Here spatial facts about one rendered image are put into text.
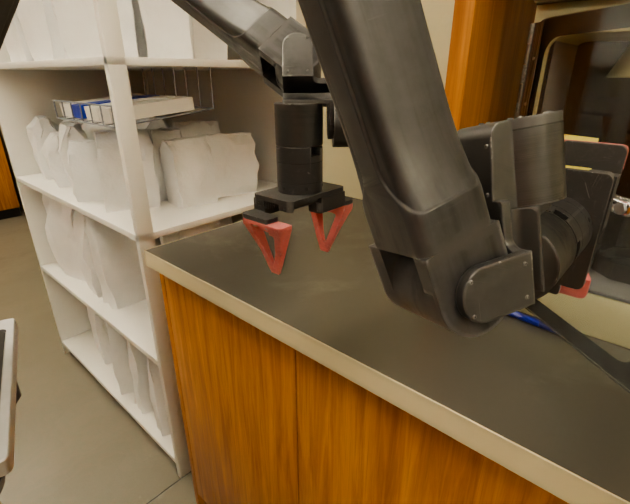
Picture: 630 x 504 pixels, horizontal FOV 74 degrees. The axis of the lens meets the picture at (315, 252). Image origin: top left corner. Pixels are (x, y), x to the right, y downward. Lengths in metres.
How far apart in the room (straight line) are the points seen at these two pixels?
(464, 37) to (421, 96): 0.43
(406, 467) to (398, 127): 0.58
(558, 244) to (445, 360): 0.36
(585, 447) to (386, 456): 0.29
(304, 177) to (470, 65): 0.31
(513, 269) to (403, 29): 0.15
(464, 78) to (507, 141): 0.38
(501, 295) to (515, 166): 0.08
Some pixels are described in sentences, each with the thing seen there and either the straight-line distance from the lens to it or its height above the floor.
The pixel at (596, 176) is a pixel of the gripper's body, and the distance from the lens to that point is 0.41.
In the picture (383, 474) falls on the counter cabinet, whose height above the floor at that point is 0.72.
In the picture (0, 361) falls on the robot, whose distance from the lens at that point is 0.57.
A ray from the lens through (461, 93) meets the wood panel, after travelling 0.67.
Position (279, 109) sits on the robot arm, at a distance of 0.50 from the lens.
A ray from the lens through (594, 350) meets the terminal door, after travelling 0.63.
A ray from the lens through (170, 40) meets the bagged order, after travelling 1.39.
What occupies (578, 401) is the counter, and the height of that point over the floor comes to 0.94.
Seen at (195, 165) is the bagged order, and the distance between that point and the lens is 1.41.
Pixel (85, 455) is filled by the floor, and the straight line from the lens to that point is 1.95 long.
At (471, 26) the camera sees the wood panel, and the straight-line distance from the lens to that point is 0.67.
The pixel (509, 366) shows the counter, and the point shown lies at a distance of 0.67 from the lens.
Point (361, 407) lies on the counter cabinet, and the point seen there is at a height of 0.83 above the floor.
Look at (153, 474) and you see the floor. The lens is 1.79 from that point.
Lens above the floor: 1.32
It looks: 23 degrees down
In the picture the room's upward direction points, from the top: straight up
